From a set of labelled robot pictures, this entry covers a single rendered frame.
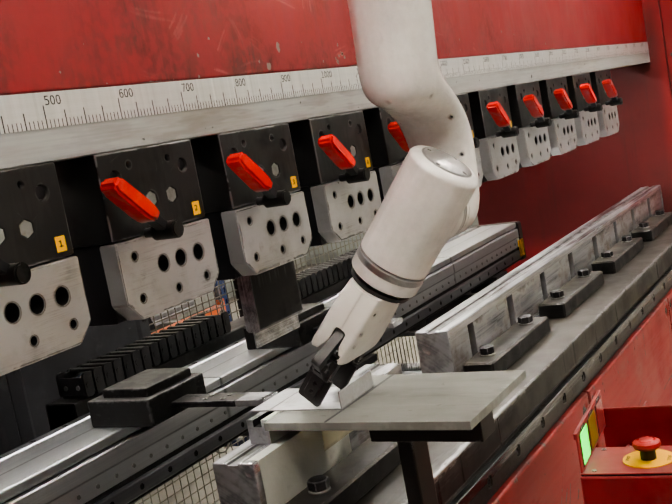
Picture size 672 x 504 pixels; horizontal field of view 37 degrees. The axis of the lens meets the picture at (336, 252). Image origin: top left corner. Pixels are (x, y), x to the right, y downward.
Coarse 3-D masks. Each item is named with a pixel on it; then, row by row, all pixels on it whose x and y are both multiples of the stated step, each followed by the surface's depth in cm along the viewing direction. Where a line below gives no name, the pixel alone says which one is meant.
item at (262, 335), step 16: (272, 272) 123; (288, 272) 126; (240, 288) 119; (256, 288) 119; (272, 288) 122; (288, 288) 125; (256, 304) 119; (272, 304) 122; (288, 304) 125; (256, 320) 119; (272, 320) 122; (288, 320) 126; (256, 336) 120; (272, 336) 123
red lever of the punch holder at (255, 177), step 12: (228, 156) 108; (240, 156) 107; (240, 168) 108; (252, 168) 109; (252, 180) 110; (264, 180) 110; (264, 192) 112; (276, 192) 113; (288, 192) 114; (264, 204) 114; (276, 204) 114; (288, 204) 114
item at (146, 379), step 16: (176, 368) 139; (128, 384) 134; (144, 384) 133; (160, 384) 133; (176, 384) 135; (192, 384) 137; (96, 400) 134; (112, 400) 132; (128, 400) 131; (144, 400) 129; (160, 400) 131; (176, 400) 133; (192, 400) 132; (208, 400) 130; (224, 400) 129; (240, 400) 127; (256, 400) 126; (96, 416) 134; (112, 416) 133; (128, 416) 131; (144, 416) 130; (160, 416) 131
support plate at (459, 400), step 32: (384, 384) 124; (416, 384) 121; (448, 384) 118; (480, 384) 116; (512, 384) 115; (288, 416) 118; (320, 416) 115; (352, 416) 113; (384, 416) 111; (416, 416) 108; (448, 416) 106; (480, 416) 106
